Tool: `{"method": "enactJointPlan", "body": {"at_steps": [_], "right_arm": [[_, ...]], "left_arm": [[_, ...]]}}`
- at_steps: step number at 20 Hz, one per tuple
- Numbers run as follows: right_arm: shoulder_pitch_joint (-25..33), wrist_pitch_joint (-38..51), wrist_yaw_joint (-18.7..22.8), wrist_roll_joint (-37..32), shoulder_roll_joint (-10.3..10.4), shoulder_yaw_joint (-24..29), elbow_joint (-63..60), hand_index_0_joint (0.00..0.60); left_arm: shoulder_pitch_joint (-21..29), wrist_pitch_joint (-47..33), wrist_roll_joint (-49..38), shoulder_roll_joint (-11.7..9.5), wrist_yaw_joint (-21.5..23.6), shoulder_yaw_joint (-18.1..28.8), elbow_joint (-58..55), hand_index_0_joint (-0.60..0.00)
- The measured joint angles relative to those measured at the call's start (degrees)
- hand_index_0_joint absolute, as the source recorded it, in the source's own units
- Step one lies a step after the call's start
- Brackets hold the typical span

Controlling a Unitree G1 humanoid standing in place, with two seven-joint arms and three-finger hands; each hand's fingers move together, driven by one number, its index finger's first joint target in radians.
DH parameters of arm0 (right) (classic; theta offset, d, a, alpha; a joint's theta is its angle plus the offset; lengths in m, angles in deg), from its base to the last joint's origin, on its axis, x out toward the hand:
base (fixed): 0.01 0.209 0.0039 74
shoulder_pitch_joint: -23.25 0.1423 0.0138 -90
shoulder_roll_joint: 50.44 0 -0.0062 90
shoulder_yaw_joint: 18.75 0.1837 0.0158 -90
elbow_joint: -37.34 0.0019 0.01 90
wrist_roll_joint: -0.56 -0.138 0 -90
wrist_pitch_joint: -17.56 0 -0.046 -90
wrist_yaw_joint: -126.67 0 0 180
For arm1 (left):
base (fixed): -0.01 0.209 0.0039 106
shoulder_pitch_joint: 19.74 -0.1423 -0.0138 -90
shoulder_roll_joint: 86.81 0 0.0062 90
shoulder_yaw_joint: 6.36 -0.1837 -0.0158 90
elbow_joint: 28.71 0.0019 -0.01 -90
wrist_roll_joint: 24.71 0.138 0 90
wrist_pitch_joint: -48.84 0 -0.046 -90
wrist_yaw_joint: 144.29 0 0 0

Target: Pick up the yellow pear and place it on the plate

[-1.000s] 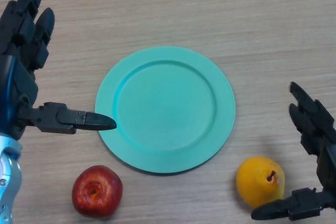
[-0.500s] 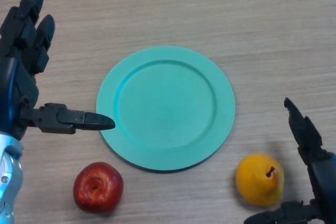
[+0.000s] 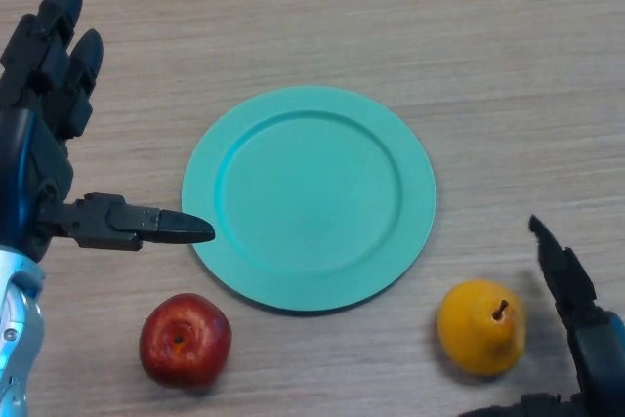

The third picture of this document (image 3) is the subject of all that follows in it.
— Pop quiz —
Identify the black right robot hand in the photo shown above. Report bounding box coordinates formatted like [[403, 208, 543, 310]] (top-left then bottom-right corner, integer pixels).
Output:
[[458, 214, 625, 417]]

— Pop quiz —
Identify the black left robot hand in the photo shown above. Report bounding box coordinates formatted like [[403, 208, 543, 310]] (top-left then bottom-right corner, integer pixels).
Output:
[[0, 0, 217, 262]]

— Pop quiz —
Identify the yellow pear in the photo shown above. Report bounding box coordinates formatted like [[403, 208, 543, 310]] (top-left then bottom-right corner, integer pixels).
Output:
[[437, 279, 527, 378]]

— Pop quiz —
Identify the green round plate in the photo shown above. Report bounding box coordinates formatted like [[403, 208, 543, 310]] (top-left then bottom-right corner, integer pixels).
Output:
[[181, 85, 438, 314]]

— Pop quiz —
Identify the red apple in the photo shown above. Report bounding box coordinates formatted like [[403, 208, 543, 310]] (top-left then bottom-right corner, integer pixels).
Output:
[[139, 292, 232, 389]]

